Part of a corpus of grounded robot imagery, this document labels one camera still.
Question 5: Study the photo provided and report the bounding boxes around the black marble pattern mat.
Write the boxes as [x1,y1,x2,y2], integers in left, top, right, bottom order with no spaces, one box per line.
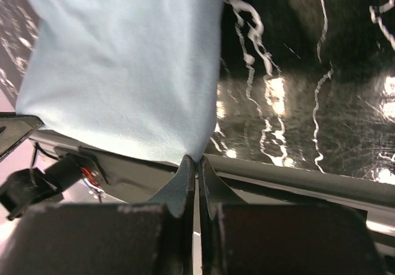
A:
[1,0,394,184]

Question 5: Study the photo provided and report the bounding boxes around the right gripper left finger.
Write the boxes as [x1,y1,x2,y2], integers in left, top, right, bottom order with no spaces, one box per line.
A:
[1,156,195,274]

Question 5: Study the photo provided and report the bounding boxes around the grey blue t shirt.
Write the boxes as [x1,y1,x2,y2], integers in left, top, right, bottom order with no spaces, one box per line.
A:
[16,0,223,164]

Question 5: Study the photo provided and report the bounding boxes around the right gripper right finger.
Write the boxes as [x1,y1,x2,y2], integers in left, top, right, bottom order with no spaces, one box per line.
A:
[198,158,386,274]

